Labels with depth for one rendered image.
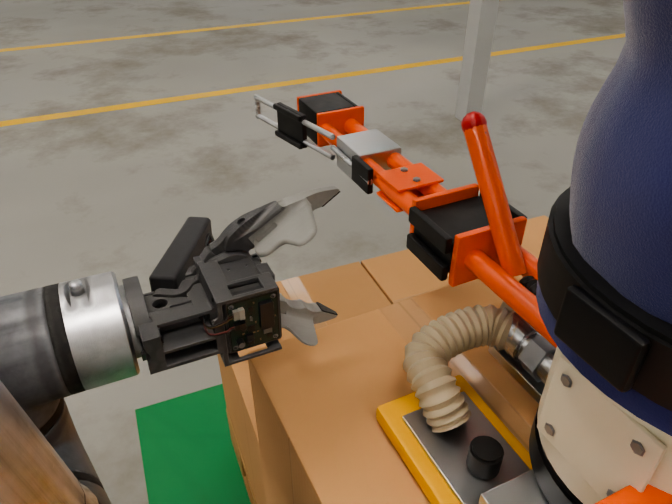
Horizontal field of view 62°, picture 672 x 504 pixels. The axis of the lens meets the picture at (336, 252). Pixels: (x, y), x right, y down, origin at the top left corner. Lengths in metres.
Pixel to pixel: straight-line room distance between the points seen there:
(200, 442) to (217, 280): 1.32
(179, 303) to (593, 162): 0.33
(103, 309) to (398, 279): 1.01
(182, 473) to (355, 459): 1.20
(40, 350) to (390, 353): 0.35
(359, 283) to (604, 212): 1.09
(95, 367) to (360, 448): 0.25
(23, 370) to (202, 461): 1.29
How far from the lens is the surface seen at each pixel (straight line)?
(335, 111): 0.82
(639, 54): 0.31
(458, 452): 0.53
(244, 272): 0.48
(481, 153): 0.53
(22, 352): 0.46
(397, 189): 0.63
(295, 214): 0.49
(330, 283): 1.37
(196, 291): 0.49
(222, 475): 1.69
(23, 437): 0.36
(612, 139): 0.31
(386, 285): 1.37
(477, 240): 0.55
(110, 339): 0.46
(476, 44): 3.64
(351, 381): 0.60
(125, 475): 1.76
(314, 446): 0.55
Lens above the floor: 1.39
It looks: 35 degrees down
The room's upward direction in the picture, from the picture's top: straight up
